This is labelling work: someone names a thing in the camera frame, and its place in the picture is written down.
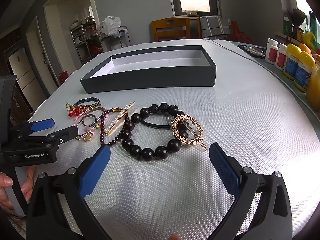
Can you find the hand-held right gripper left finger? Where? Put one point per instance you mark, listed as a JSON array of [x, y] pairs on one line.
[[96, 170]]

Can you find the gold pearl hair pin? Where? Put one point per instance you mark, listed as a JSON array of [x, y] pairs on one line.
[[117, 120]]

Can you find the dark green bottle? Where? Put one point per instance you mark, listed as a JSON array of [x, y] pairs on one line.
[[312, 21]]

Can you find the white plastic bag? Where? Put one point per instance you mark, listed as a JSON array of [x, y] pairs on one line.
[[110, 25]]

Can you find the metal trolley cart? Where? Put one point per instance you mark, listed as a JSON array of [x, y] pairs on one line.
[[122, 37]]

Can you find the green box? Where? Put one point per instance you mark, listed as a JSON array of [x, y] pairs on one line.
[[287, 25]]

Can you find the white refrigerator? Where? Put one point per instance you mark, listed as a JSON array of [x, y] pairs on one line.
[[25, 75]]

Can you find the white tray with black rim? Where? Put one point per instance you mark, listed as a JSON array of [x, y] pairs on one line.
[[150, 80]]

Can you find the dark makeup palette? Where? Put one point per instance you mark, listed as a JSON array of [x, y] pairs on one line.
[[252, 50]]

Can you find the person's left hand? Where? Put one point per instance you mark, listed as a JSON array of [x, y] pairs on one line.
[[27, 185]]

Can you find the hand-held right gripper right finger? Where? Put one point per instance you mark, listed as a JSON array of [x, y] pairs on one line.
[[222, 167]]

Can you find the person's right hand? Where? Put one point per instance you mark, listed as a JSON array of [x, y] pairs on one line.
[[173, 237]]

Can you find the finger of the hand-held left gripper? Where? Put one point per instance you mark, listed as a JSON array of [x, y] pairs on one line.
[[65, 133], [43, 125]]

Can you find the orange fruit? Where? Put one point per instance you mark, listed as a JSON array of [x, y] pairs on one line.
[[305, 48]]

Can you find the clear bowl on windowsill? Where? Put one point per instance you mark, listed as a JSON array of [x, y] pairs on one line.
[[191, 13]]

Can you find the gold round hair clip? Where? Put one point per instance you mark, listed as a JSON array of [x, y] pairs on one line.
[[180, 136]]

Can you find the red cloth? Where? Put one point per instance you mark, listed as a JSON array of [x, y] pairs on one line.
[[241, 33]]

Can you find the white bottle red label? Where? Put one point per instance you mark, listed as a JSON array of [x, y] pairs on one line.
[[281, 58], [271, 52]]

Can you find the red box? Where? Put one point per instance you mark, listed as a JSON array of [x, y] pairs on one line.
[[63, 77]]

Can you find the grey plaid cloth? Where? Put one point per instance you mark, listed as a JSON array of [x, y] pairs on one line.
[[215, 26]]

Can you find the yellow bottle blue label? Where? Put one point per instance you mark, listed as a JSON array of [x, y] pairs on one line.
[[303, 72], [291, 62]]

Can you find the orange juice bottle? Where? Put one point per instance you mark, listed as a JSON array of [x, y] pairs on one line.
[[313, 87]]

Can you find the metal shelf rack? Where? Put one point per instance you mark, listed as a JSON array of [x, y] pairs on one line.
[[85, 37]]

